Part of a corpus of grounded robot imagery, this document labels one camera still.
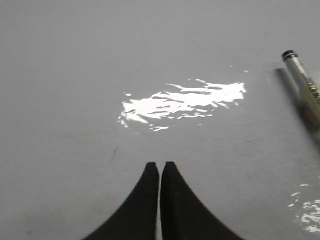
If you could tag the white whiteboard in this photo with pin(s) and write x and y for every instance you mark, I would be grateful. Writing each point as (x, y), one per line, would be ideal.
(92, 90)

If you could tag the white black-tipped whiteboard marker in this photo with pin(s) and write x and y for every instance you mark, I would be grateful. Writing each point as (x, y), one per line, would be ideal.
(308, 89)

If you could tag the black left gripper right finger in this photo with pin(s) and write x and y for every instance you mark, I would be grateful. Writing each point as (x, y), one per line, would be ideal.
(183, 216)

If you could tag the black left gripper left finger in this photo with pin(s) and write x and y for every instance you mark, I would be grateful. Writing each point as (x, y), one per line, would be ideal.
(136, 218)

